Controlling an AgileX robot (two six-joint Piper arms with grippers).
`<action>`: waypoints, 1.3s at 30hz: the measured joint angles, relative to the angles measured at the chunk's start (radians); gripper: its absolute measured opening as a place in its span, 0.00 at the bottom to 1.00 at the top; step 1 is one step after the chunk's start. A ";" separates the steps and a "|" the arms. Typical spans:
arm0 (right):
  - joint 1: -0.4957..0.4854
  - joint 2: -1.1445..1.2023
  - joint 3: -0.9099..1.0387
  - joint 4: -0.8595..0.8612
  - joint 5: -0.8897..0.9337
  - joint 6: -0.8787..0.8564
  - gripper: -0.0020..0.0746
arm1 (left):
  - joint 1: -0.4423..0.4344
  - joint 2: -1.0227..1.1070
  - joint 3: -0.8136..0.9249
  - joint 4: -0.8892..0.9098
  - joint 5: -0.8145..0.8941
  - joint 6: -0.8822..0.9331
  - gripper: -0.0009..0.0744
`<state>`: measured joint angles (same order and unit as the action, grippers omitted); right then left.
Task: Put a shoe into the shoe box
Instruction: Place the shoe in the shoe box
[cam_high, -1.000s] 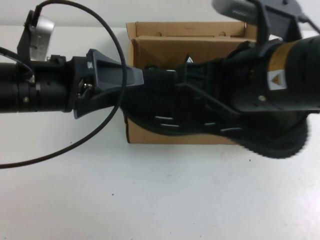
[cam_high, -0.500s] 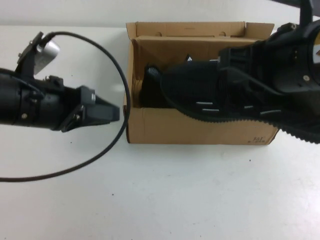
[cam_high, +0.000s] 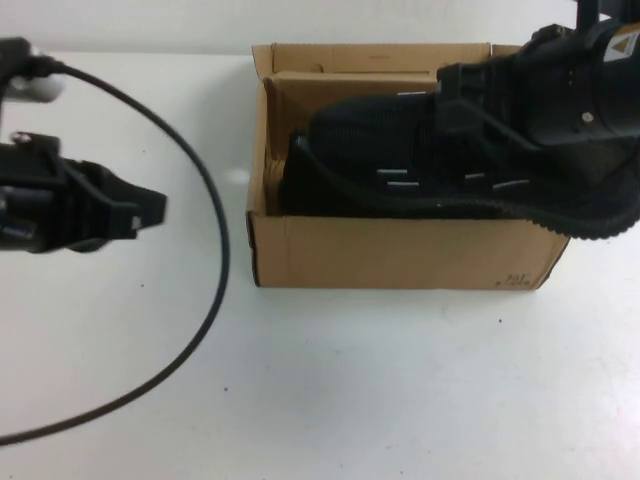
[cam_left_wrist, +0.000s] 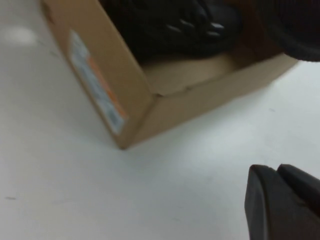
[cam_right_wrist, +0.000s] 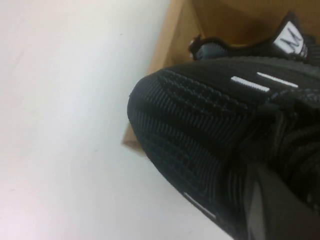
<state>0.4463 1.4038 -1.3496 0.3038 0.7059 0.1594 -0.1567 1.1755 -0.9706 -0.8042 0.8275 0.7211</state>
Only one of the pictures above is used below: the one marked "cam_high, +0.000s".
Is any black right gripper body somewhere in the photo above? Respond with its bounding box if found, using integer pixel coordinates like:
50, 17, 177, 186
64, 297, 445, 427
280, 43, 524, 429
434, 24, 582, 152

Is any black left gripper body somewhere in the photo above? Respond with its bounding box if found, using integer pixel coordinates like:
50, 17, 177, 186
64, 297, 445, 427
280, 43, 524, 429
0, 130, 90, 257

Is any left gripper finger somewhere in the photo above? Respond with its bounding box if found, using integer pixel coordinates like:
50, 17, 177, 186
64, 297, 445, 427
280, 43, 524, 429
74, 236, 147, 253
79, 162, 169, 241

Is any black knit sneaker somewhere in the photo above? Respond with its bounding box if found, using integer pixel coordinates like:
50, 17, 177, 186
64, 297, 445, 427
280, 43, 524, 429
277, 130, 441, 219
294, 92, 640, 240

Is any brown cardboard shoe box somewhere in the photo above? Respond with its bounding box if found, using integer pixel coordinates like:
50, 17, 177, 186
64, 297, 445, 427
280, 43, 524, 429
246, 42, 572, 291

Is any black left camera cable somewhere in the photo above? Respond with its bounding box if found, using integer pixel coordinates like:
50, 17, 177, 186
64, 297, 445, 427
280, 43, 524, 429
29, 54, 232, 449

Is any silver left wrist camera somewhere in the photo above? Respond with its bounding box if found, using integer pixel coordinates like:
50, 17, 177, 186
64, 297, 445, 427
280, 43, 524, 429
0, 37, 67, 105

